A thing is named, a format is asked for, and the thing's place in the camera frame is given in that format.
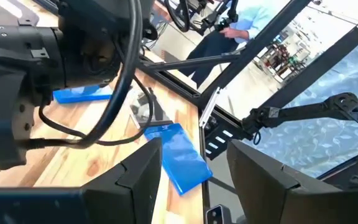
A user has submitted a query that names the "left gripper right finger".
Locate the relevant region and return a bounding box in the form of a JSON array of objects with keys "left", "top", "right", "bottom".
[{"left": 227, "top": 139, "right": 358, "bottom": 224}]

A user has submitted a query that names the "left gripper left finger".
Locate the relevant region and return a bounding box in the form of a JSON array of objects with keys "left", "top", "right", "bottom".
[{"left": 81, "top": 137, "right": 163, "bottom": 224}]

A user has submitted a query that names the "blue disc case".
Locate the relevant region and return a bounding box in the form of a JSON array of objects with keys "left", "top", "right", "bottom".
[
  {"left": 144, "top": 123, "right": 213, "bottom": 196},
  {"left": 53, "top": 84, "right": 114, "bottom": 105}
]

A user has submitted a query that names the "black clear jewel case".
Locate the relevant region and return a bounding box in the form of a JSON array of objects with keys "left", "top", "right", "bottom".
[{"left": 128, "top": 85, "right": 174, "bottom": 130}]

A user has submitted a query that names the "black slotted mounting plate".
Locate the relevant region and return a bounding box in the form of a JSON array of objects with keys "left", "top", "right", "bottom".
[{"left": 203, "top": 123, "right": 246, "bottom": 161}]

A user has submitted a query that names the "cluttered equipment shelf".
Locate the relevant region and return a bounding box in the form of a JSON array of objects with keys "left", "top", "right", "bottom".
[{"left": 256, "top": 40, "right": 311, "bottom": 82}]

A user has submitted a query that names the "person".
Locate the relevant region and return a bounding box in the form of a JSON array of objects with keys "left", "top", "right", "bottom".
[{"left": 178, "top": 0, "right": 279, "bottom": 88}]

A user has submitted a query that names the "person's hand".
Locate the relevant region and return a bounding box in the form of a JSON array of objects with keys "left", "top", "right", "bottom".
[{"left": 219, "top": 27, "right": 250, "bottom": 41}]

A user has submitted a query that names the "black handheld device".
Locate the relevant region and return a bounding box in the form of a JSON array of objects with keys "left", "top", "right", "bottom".
[{"left": 194, "top": 0, "right": 239, "bottom": 35}]

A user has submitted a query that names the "small grey camera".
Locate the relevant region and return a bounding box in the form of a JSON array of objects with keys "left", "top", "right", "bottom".
[{"left": 206, "top": 204, "right": 233, "bottom": 224}]

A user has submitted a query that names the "thin black cable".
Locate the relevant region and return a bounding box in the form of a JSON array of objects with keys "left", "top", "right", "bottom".
[{"left": 38, "top": 74, "right": 154, "bottom": 147}]

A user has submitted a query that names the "thick black cable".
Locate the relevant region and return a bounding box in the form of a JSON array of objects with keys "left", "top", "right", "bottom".
[{"left": 20, "top": 0, "right": 144, "bottom": 149}]

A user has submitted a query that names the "silver aluminium bracket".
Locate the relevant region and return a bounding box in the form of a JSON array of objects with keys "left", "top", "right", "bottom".
[{"left": 199, "top": 86, "right": 222, "bottom": 128}]

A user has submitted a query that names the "black aluminium table frame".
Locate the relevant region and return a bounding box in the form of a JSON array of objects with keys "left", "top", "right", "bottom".
[{"left": 137, "top": 0, "right": 358, "bottom": 224}]

